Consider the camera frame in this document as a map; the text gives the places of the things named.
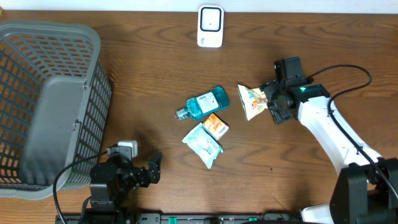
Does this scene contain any teal mouthwash bottle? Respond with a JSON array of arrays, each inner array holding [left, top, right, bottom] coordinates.
[[175, 86, 229, 120]]

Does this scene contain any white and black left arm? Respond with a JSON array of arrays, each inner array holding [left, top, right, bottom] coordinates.
[[79, 152, 162, 223]]

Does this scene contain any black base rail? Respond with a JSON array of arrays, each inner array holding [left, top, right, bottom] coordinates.
[[55, 212, 302, 224]]

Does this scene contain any yellow snack chips bag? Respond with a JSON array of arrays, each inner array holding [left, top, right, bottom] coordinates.
[[238, 85, 268, 121]]

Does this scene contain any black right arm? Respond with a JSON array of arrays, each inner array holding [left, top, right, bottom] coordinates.
[[260, 57, 397, 223]]

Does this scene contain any white barcode scanner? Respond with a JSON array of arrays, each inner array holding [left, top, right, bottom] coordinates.
[[197, 5, 224, 48]]

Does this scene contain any orange small box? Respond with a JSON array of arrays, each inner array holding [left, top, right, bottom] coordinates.
[[203, 113, 229, 140]]

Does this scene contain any light blue candy packet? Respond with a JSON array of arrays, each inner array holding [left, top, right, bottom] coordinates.
[[182, 123, 223, 169]]

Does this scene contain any grey plastic mesh basket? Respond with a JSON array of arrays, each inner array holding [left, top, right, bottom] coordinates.
[[1, 21, 111, 200]]

